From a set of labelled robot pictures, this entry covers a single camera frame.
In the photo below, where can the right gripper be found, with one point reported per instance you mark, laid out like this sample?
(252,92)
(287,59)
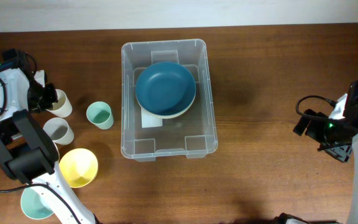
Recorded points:
(340,153)

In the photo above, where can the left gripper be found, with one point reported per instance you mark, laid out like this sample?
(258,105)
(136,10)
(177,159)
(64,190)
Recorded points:
(48,104)

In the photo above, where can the cream cup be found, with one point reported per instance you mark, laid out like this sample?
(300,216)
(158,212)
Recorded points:
(62,108)

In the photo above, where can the grey cup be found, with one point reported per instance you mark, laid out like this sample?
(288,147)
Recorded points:
(59,131)

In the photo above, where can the blue bowl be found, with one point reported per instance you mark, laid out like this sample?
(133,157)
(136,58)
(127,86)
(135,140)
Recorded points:
(165,89)

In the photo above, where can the beige bowl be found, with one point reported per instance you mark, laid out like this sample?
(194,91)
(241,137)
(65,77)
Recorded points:
(169,116)

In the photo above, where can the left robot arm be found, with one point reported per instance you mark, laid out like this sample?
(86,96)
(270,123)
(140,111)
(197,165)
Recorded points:
(27,153)

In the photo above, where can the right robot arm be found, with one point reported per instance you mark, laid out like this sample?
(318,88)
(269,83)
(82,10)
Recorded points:
(345,113)

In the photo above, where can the white label in container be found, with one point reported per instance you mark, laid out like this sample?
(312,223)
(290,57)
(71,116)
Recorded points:
(150,121)

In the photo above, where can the clear plastic storage container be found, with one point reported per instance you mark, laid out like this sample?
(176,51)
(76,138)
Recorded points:
(194,133)

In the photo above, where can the mint green cup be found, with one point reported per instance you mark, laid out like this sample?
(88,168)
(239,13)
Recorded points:
(100,114)

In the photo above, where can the yellow small bowl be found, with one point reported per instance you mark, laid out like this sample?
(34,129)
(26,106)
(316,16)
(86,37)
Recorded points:
(79,167)

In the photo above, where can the mint green small bowl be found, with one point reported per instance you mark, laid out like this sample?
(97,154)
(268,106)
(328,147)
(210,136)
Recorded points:
(34,206)

